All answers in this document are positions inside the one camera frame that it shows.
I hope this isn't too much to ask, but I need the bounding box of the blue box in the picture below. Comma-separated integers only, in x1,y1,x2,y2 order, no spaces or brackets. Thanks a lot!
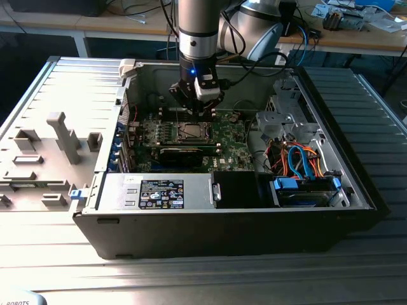
354,0,397,10

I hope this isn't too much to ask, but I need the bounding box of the dark heatsink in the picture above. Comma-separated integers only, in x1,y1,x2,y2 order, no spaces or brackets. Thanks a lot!
322,8,343,32

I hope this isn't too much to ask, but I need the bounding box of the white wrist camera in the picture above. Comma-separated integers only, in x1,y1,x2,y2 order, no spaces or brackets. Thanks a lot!
193,73,223,102

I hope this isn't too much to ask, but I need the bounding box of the blue card retainer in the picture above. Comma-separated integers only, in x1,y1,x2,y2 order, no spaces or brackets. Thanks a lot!
109,121,127,174

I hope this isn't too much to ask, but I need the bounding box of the black monitor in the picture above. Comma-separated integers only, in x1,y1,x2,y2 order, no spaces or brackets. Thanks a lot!
6,0,107,17

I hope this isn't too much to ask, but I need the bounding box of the hard disk in blue carrier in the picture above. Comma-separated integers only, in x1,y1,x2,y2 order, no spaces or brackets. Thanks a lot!
269,176,343,209

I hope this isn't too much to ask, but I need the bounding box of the wooden desk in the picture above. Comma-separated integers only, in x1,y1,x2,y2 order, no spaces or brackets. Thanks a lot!
0,6,181,58
276,0,407,58

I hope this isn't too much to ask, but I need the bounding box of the red wire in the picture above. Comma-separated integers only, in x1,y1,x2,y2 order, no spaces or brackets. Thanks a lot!
122,103,139,124

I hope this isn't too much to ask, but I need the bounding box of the grey metal drive box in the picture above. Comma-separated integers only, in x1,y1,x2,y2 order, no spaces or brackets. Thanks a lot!
340,11,366,32

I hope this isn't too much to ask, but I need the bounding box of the green motherboard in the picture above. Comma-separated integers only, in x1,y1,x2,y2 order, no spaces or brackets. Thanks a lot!
126,109,258,175

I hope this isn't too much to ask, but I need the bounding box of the blue wire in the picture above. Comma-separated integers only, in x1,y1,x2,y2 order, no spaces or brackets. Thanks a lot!
287,142,316,182

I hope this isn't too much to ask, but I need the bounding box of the metal drive cage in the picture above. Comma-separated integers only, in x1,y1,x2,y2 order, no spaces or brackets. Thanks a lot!
256,78,322,146

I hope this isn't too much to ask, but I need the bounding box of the orange wire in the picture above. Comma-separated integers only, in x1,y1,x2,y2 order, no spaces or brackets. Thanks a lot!
268,142,326,178

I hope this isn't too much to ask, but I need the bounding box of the metal socket cover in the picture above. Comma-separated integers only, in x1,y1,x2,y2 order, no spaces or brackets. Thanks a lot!
177,121,213,143

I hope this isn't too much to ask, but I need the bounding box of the black PC case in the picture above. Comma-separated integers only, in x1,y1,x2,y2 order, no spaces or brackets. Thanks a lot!
72,59,391,261

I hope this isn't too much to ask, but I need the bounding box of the silver power supply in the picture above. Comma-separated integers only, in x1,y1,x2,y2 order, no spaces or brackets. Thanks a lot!
95,173,214,211

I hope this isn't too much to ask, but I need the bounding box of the black graphics card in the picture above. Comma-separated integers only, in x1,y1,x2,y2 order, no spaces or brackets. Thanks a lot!
158,144,220,168

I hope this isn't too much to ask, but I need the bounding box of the beige case latch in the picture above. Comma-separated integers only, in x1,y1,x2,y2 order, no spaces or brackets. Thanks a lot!
119,58,138,79

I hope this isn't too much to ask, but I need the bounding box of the CPU socket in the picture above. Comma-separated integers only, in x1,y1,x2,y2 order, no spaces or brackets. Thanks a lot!
176,120,214,144

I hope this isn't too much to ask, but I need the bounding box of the grey parts rack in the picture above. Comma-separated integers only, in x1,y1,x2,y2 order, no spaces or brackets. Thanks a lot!
0,111,106,212

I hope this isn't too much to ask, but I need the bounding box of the small CPU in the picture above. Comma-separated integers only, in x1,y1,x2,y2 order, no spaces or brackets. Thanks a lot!
184,125,206,139

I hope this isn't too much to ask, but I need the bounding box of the black RAM slot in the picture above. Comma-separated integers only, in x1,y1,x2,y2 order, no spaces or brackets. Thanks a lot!
160,109,214,117
160,115,217,124

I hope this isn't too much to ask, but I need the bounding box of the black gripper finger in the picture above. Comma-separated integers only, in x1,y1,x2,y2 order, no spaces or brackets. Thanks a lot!
169,81,199,116
198,91,226,116

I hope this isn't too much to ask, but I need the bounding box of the blue cable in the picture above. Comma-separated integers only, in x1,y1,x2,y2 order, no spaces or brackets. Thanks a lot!
295,24,312,66

